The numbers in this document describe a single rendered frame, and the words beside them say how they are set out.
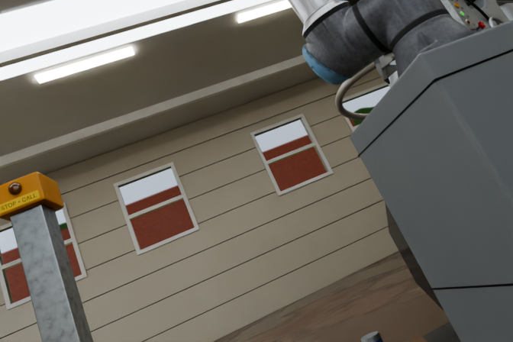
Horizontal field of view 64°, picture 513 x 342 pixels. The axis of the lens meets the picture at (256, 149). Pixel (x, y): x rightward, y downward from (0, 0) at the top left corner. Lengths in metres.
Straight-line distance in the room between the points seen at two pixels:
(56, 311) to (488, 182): 0.95
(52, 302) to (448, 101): 0.95
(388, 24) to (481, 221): 0.50
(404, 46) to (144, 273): 7.22
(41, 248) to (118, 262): 6.87
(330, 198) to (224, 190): 2.12
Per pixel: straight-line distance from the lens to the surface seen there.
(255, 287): 7.83
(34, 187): 1.16
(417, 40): 1.02
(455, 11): 2.25
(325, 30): 1.11
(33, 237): 1.16
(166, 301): 7.83
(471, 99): 0.80
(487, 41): 0.89
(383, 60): 1.51
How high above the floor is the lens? 0.61
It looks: 16 degrees up
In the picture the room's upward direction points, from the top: 25 degrees counter-clockwise
